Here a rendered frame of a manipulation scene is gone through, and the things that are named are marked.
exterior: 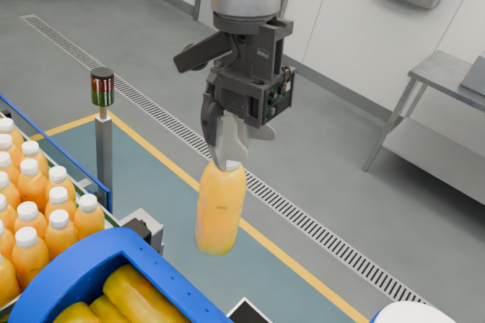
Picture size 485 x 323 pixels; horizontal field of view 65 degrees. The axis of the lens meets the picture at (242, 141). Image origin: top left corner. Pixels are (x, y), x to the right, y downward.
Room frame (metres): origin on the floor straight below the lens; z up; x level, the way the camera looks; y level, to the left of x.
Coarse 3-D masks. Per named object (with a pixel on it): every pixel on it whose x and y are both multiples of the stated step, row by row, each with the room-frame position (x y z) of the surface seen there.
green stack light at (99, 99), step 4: (92, 92) 0.88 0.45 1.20; (96, 92) 0.88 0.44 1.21; (100, 92) 0.88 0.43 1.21; (104, 92) 0.88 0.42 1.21; (108, 92) 0.89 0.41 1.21; (112, 92) 0.91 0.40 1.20; (92, 96) 0.88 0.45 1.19; (96, 96) 0.88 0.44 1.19; (100, 96) 0.88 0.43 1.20; (104, 96) 0.88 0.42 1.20; (108, 96) 0.89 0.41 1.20; (112, 96) 0.90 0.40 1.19; (92, 100) 0.88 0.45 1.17; (96, 100) 0.88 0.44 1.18; (100, 100) 0.88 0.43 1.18; (104, 100) 0.88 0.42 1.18; (108, 100) 0.89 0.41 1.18; (112, 100) 0.90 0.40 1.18; (96, 104) 0.88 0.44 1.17; (100, 104) 0.88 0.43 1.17; (104, 104) 0.88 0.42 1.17; (108, 104) 0.89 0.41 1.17; (112, 104) 0.90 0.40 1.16
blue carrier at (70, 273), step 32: (64, 256) 0.35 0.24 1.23; (96, 256) 0.37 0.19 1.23; (128, 256) 0.39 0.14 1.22; (160, 256) 0.44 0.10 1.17; (32, 288) 0.30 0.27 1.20; (64, 288) 0.31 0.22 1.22; (96, 288) 0.40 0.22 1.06; (160, 288) 0.35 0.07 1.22; (192, 288) 0.38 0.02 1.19; (32, 320) 0.26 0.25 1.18; (192, 320) 0.31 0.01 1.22; (224, 320) 0.34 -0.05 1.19
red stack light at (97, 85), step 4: (92, 80) 0.88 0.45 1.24; (96, 80) 0.88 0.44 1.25; (100, 80) 0.88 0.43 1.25; (104, 80) 0.89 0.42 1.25; (108, 80) 0.89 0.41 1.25; (112, 80) 0.91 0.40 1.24; (92, 84) 0.88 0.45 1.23; (96, 84) 0.88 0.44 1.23; (100, 84) 0.88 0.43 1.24; (104, 84) 0.88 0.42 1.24; (108, 84) 0.89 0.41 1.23; (112, 84) 0.91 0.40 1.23; (92, 88) 0.88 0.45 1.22; (96, 88) 0.88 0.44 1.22; (100, 88) 0.88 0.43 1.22; (104, 88) 0.88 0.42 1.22; (108, 88) 0.89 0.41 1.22; (112, 88) 0.91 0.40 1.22
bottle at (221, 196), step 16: (208, 176) 0.40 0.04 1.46; (224, 176) 0.39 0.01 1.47; (240, 176) 0.40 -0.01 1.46; (208, 192) 0.39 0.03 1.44; (224, 192) 0.38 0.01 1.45; (240, 192) 0.40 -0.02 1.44; (208, 208) 0.38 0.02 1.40; (224, 208) 0.38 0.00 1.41; (240, 208) 0.41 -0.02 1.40; (208, 224) 0.38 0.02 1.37; (224, 224) 0.38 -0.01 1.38; (208, 240) 0.38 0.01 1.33; (224, 240) 0.39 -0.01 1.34
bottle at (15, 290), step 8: (0, 264) 0.39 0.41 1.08; (8, 264) 0.40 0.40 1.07; (0, 272) 0.38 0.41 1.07; (8, 272) 0.39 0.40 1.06; (0, 280) 0.37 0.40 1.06; (8, 280) 0.38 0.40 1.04; (16, 280) 0.40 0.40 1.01; (0, 288) 0.37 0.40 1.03; (8, 288) 0.38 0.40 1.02; (16, 288) 0.39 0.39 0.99; (0, 296) 0.36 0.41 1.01; (8, 296) 0.37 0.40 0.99; (16, 296) 0.39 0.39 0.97; (0, 304) 0.36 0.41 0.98; (0, 320) 0.36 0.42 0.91
